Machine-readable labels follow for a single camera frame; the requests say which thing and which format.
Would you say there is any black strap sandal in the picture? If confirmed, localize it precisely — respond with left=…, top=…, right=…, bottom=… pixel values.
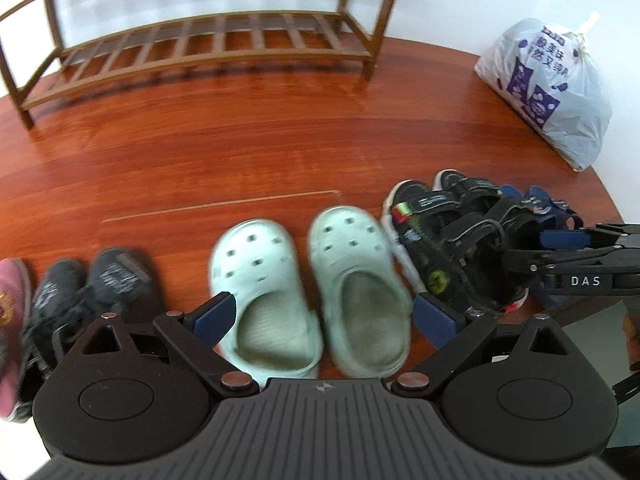
left=432, top=169, right=543, bottom=261
left=382, top=180, right=528, bottom=317

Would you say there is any wooden shoe rack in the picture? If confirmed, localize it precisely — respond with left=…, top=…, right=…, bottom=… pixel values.
left=0, top=0, right=408, bottom=128

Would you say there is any pink furry slipper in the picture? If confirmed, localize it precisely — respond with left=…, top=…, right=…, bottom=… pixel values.
left=0, top=257, right=33, bottom=418

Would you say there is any mint green clog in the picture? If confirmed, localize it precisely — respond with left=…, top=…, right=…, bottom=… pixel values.
left=207, top=218, right=323, bottom=380
left=307, top=206, right=413, bottom=376

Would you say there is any blue sandal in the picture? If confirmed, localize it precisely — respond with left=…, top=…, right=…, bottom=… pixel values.
left=499, top=184, right=527, bottom=211
left=524, top=186, right=585, bottom=311

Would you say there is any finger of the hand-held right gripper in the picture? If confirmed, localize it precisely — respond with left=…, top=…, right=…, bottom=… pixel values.
left=502, top=245, right=640, bottom=275
left=540, top=222, right=640, bottom=251

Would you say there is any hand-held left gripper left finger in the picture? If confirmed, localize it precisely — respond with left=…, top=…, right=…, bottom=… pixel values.
left=70, top=292, right=256, bottom=395

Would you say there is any white printed plastic bag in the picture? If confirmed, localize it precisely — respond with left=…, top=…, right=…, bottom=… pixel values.
left=474, top=11, right=613, bottom=172

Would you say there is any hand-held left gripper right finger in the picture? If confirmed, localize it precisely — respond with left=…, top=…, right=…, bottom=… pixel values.
left=391, top=294, right=576, bottom=396

